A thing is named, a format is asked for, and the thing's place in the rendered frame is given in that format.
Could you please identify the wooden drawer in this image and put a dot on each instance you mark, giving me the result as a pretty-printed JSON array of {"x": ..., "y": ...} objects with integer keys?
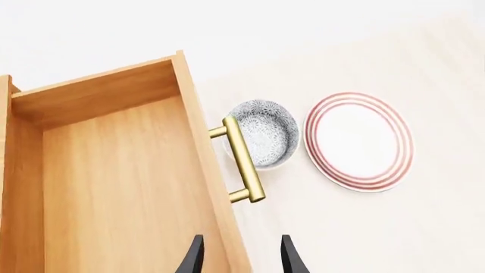
[{"x": 113, "y": 176}]

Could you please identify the white plate with red rings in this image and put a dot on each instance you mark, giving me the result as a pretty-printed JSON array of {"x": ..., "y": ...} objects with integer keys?
[{"x": 360, "y": 142}]

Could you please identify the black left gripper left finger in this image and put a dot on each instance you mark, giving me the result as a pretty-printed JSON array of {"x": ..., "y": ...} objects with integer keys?
[{"x": 193, "y": 258}]

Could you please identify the wooden cabinet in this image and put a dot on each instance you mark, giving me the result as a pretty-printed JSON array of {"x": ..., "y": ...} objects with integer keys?
[{"x": 7, "y": 85}]

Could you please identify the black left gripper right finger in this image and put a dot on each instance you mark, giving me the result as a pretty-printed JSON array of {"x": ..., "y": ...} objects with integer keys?
[{"x": 292, "y": 257}]

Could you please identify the patterned grey bowl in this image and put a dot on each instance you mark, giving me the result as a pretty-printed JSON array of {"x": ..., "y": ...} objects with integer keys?
[{"x": 267, "y": 133}]

